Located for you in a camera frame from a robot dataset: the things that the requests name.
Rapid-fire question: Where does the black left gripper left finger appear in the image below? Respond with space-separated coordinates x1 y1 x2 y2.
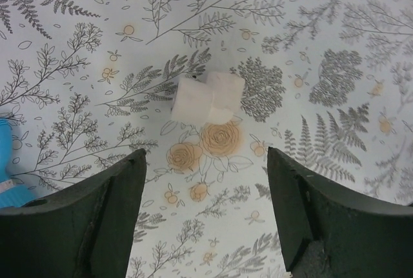
1 149 146 277

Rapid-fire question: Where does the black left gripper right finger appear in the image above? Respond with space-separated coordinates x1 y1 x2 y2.
267 148 412 277

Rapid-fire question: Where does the white pipe elbow fitting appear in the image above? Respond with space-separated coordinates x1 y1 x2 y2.
171 72 245 125

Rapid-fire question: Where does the blue plastic faucet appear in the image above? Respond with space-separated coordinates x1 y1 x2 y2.
1 118 36 208

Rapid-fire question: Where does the floral patterned table mat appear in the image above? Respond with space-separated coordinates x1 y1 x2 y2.
1 0 412 277

